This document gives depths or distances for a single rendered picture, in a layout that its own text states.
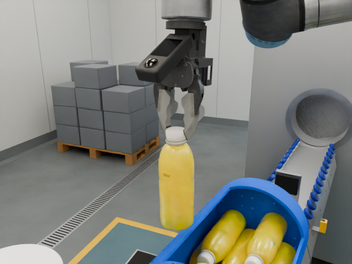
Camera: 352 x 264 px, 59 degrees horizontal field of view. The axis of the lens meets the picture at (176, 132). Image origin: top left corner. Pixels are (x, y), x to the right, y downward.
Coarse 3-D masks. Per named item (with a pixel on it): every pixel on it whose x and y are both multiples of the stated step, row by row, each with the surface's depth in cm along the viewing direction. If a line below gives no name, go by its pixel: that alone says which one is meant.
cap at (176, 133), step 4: (168, 128) 60; (172, 128) 60; (176, 128) 60; (180, 128) 60; (168, 132) 58; (172, 132) 58; (176, 132) 57; (180, 132) 58; (168, 136) 58; (172, 136) 58; (176, 136) 58; (180, 136) 58; (184, 136) 58; (172, 140) 58; (176, 140) 58; (180, 140) 58
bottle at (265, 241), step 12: (264, 216) 87; (276, 216) 85; (264, 228) 80; (276, 228) 81; (252, 240) 77; (264, 240) 76; (276, 240) 78; (252, 252) 74; (264, 252) 73; (276, 252) 76
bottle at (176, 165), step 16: (176, 144) 58; (160, 160) 60; (176, 160) 58; (192, 160) 60; (160, 176) 60; (176, 176) 58; (192, 176) 60; (160, 192) 62; (176, 192) 59; (192, 192) 62; (160, 208) 64; (176, 208) 61; (192, 208) 63; (176, 224) 62
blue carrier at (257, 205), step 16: (224, 192) 84; (240, 192) 92; (256, 192) 89; (272, 192) 82; (208, 208) 77; (224, 208) 96; (240, 208) 93; (256, 208) 90; (272, 208) 88; (288, 208) 79; (192, 224) 72; (208, 224) 95; (256, 224) 92; (288, 224) 86; (304, 224) 81; (176, 240) 66; (192, 240) 86; (288, 240) 88; (304, 240) 79; (160, 256) 62; (176, 256) 79
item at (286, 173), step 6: (276, 174) 126; (282, 174) 126; (288, 174) 125; (294, 174) 124; (300, 174) 124; (276, 180) 127; (282, 180) 125; (288, 180) 124; (294, 180) 123; (300, 180) 123; (282, 186) 126; (288, 186) 125; (294, 186) 123; (300, 186) 126; (288, 192) 125; (294, 192) 124; (294, 198) 126
